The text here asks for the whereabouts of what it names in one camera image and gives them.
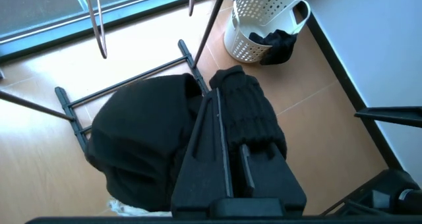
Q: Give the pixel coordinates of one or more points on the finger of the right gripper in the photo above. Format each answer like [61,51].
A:
[395,117]

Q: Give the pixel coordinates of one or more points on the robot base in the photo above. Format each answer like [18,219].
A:
[379,191]

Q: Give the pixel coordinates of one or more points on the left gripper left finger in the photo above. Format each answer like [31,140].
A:
[201,171]

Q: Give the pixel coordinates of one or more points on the window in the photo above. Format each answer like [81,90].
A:
[39,6]

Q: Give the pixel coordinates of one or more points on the black clothes rack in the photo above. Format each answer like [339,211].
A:
[206,36]

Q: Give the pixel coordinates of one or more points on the pink clothes hanger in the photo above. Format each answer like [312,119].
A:
[104,51]
[192,0]

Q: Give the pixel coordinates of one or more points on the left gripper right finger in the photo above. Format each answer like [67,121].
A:
[273,181]

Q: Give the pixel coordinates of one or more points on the white laundry basket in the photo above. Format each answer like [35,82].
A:
[260,6]

